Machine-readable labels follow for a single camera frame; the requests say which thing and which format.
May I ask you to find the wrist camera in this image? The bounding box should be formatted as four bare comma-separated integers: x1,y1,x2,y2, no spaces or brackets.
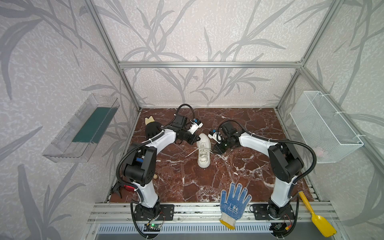
188,119,203,135
208,129,223,143

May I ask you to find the white wire mesh basket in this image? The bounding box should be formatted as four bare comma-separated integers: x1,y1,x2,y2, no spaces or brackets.
290,91,364,164

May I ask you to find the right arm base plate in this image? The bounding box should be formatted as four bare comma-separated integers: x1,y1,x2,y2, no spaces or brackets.
250,204,295,221

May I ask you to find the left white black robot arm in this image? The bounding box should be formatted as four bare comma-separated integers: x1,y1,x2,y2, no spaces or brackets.
116,115,203,210

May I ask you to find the left green circuit board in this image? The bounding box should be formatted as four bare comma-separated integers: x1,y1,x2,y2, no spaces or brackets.
144,224,162,232

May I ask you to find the white knit sneaker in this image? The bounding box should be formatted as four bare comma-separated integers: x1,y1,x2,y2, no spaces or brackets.
187,133,212,169

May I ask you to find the black work glove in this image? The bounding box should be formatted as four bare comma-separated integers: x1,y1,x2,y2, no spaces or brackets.
145,116,163,140

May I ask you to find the yellow plastic scoop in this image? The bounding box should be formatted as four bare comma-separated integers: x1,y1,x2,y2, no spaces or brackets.
299,192,337,238

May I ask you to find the clear plastic wall tray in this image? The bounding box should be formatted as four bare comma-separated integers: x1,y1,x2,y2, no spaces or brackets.
42,94,120,163

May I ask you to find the right circuit board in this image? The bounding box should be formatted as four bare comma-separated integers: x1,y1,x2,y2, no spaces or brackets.
270,223,289,233

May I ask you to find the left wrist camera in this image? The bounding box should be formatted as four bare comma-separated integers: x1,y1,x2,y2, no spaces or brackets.
188,119,203,135

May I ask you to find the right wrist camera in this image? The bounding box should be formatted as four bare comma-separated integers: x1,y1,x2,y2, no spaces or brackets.
208,129,223,143

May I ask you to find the blue dotted work glove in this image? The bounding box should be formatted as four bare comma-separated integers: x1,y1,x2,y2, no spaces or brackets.
220,182,252,230

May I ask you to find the red black spray bottle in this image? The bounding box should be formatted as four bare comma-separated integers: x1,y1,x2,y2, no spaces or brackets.
110,182,136,198

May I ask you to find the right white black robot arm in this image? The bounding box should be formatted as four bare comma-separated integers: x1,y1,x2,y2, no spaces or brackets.
209,120,317,212

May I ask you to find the pink item in basket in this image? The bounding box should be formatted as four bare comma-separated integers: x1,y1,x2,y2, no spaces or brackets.
313,147,326,158

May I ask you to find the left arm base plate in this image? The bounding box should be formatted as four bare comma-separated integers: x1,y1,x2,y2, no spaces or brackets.
134,204,175,221

